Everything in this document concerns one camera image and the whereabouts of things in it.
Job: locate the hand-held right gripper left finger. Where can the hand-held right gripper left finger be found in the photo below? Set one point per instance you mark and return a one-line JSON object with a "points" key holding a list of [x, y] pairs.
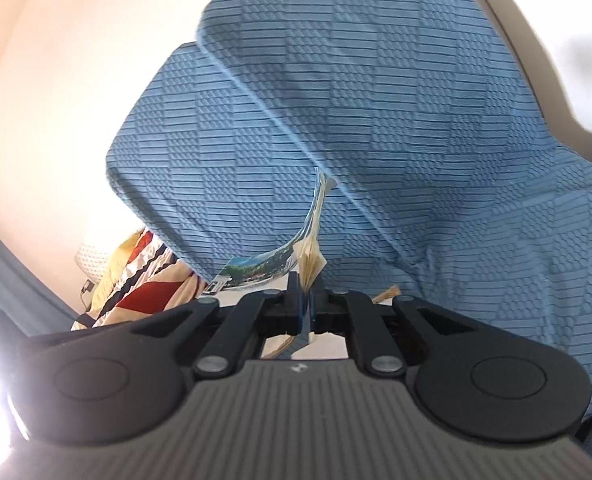
{"points": [[302, 312]]}

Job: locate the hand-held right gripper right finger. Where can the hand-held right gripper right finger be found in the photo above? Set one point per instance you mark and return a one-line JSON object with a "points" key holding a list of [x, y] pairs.
{"points": [[315, 312]]}

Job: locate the brown painting cover book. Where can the brown painting cover book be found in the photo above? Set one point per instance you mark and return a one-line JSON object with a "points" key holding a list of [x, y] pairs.
{"points": [[387, 294]]}

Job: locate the dark blue cloth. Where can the dark blue cloth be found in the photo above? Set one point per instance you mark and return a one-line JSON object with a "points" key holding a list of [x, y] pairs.
{"points": [[15, 280]]}

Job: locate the white quilted pillow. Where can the white quilted pillow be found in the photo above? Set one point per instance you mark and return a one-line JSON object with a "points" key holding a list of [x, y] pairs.
{"points": [[93, 260]]}

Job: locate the yellow cloth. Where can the yellow cloth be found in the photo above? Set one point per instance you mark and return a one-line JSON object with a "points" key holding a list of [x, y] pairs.
{"points": [[118, 265]]}

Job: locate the red black striped blanket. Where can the red black striped blanket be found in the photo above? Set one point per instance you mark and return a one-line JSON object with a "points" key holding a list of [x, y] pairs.
{"points": [[145, 295]]}

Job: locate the blue textured sofa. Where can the blue textured sofa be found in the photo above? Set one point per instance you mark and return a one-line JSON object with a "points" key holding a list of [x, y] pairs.
{"points": [[401, 135]]}

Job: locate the black wall plug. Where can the black wall plug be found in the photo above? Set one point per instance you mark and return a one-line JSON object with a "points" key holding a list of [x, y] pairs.
{"points": [[88, 287]]}

